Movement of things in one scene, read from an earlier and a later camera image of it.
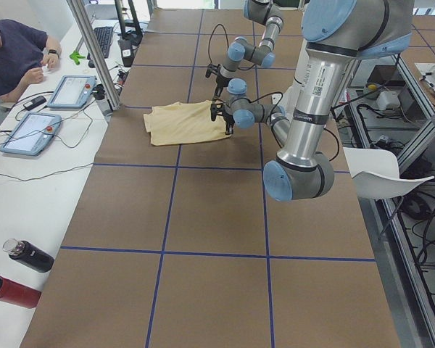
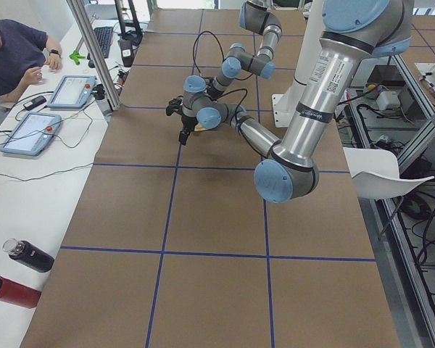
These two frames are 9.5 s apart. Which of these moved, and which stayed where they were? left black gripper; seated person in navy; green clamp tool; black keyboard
Moved: left black gripper
Stayed: seated person in navy; black keyboard; green clamp tool
